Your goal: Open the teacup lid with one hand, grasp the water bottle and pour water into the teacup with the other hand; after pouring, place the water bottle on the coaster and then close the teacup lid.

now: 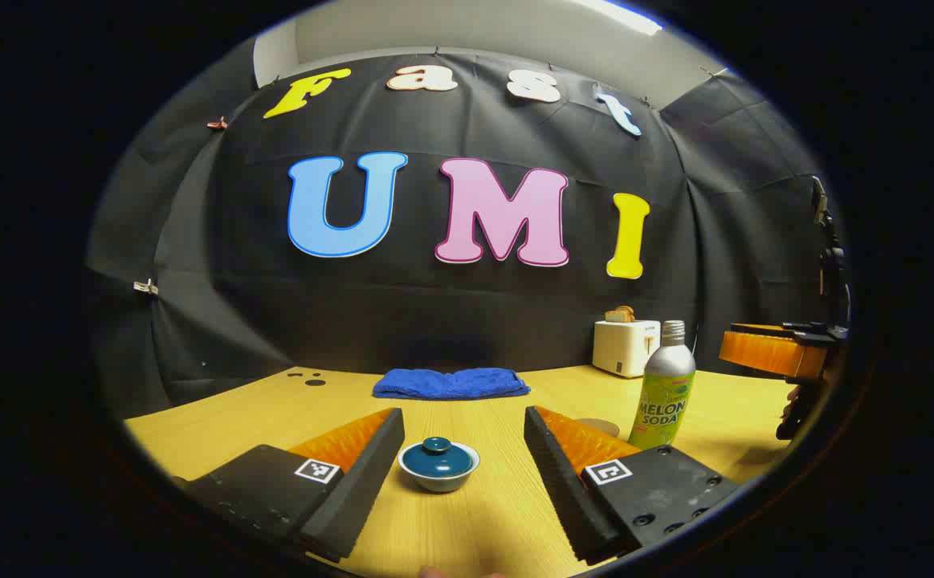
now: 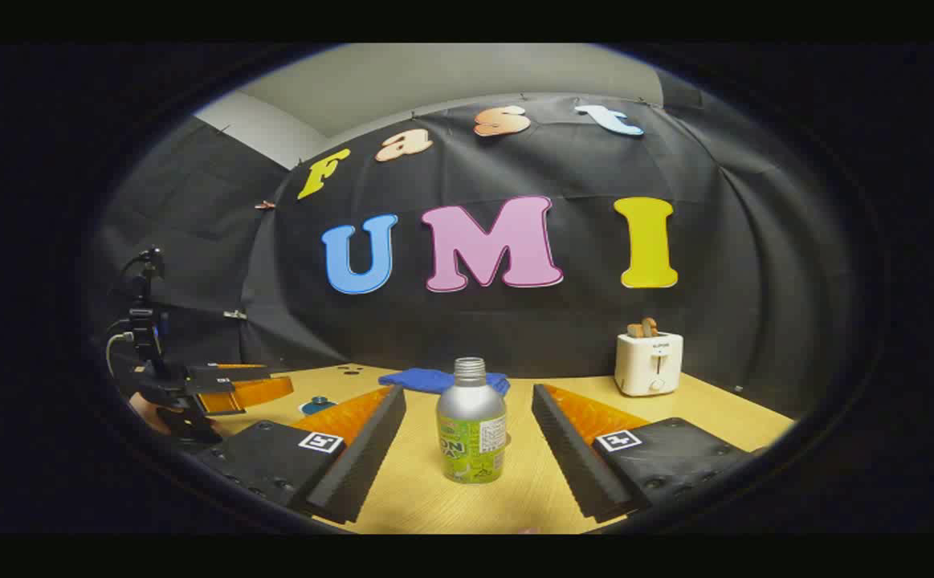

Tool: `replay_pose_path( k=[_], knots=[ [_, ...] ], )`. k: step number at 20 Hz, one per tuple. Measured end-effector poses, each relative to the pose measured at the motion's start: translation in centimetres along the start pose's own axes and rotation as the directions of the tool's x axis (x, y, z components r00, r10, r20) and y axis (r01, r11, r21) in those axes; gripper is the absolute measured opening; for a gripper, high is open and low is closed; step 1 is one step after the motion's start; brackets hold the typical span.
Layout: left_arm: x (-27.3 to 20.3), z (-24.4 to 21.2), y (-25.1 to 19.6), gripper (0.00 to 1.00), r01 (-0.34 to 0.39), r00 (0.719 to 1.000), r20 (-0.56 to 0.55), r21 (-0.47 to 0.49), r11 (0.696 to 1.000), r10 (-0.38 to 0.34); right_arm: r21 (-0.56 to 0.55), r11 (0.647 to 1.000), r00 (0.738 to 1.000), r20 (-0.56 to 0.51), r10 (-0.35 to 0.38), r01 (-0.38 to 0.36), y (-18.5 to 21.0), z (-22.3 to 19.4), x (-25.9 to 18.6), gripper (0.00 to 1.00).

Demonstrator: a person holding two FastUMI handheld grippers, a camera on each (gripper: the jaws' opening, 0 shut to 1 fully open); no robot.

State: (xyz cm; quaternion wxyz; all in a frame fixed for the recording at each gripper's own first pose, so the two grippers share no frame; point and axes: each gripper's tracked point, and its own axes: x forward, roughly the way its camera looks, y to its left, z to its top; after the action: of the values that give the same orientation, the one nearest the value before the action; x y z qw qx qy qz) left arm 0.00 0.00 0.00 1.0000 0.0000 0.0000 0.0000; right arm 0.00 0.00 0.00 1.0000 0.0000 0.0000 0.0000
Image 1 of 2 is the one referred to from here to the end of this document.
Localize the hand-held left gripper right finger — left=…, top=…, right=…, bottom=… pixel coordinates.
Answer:
left=524, top=405, right=740, bottom=567

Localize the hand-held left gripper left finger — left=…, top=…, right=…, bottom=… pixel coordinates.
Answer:
left=173, top=407, right=406, bottom=563

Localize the white teacup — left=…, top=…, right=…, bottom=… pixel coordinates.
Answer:
left=398, top=442, right=481, bottom=493

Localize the silver green-label water bottle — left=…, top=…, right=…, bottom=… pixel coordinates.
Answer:
left=629, top=320, right=696, bottom=450

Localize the blue towel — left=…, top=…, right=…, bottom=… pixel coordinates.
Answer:
left=373, top=368, right=531, bottom=401

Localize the white toaster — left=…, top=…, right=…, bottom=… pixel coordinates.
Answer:
left=593, top=320, right=662, bottom=378

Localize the black backdrop cloth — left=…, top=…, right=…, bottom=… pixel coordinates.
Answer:
left=85, top=47, right=853, bottom=418

